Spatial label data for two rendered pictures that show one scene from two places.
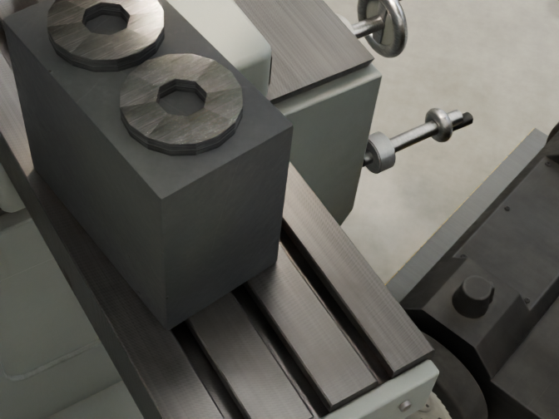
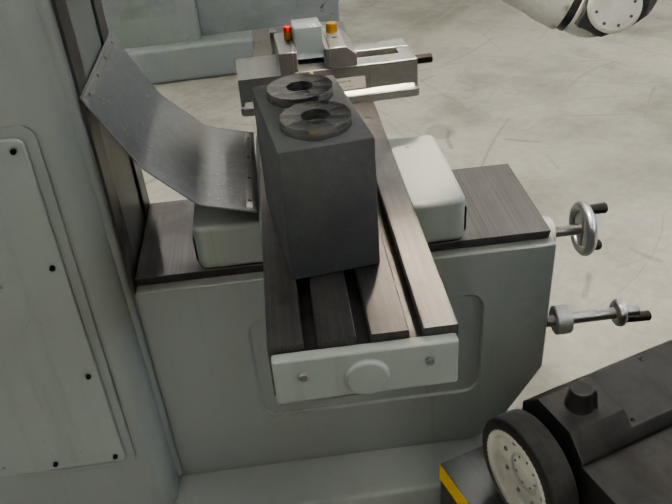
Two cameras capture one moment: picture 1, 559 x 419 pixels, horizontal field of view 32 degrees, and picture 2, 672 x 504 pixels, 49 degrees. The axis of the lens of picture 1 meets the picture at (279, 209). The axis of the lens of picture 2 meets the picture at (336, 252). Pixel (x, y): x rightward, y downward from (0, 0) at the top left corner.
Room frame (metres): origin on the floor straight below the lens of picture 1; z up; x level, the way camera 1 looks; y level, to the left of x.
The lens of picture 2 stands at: (-0.23, -0.40, 1.51)
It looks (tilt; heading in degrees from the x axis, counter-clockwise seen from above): 34 degrees down; 33
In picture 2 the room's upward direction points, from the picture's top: 5 degrees counter-clockwise
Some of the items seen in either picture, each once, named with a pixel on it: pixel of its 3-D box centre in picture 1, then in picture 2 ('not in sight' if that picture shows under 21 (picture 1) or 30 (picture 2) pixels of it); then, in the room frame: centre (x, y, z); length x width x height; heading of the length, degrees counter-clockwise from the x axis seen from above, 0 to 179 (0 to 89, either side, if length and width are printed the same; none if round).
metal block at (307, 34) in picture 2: not in sight; (307, 38); (0.94, 0.39, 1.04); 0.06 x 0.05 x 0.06; 39
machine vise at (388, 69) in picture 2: not in sight; (324, 65); (0.96, 0.37, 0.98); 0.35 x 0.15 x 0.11; 129
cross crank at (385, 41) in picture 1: (363, 28); (566, 230); (1.12, -0.09, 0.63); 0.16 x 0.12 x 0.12; 127
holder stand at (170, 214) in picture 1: (148, 142); (313, 168); (0.51, 0.11, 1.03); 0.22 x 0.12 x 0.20; 44
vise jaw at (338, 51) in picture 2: not in sight; (336, 46); (0.97, 0.35, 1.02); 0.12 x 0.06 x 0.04; 39
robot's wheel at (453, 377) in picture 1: (413, 389); (527, 471); (0.59, -0.20, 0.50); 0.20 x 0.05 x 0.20; 55
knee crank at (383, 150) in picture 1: (418, 134); (599, 314); (1.02, -0.20, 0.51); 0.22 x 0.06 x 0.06; 127
